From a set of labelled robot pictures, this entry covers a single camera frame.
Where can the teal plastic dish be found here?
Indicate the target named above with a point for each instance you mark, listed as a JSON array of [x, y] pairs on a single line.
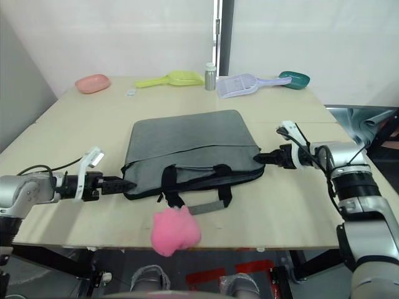
[[296, 79]]

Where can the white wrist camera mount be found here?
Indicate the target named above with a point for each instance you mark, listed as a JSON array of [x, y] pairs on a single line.
[[295, 155], [81, 168]]

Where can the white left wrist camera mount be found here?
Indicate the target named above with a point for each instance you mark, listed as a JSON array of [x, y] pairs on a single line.
[[81, 168]]

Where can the yellow plastic scoop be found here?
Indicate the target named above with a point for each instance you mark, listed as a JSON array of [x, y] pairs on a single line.
[[177, 78]]

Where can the silver metal bottle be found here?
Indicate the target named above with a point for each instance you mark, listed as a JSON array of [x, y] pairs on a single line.
[[209, 78]]

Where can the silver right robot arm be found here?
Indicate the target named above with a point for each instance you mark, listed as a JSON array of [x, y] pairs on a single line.
[[364, 218]]

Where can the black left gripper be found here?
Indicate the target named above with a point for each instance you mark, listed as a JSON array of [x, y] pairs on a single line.
[[92, 183]]

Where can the pink plastic dish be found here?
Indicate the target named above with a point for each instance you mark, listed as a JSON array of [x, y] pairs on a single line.
[[92, 83]]

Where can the grey side table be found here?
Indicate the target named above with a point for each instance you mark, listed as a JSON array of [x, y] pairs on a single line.
[[361, 121]]

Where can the dark window post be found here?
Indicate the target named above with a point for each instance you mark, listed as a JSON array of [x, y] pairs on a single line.
[[226, 37]]

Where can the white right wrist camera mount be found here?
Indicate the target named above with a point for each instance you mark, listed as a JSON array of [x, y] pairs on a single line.
[[295, 155]]

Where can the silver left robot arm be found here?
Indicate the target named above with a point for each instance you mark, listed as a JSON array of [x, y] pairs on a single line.
[[18, 190]]

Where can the small white packet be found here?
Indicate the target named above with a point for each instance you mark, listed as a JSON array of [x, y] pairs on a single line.
[[130, 92]]

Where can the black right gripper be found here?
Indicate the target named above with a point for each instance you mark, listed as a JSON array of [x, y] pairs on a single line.
[[284, 157]]

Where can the grey rounded shape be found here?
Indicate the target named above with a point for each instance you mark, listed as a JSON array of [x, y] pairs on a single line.
[[150, 277], [240, 285]]

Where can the pink plush bag charm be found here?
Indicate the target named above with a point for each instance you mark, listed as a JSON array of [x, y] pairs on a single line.
[[174, 230]]

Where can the lilac slotted litter scoop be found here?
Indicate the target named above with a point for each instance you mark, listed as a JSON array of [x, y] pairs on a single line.
[[237, 84]]

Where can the grey laptop bag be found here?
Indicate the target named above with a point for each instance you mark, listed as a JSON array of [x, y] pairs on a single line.
[[193, 146]]

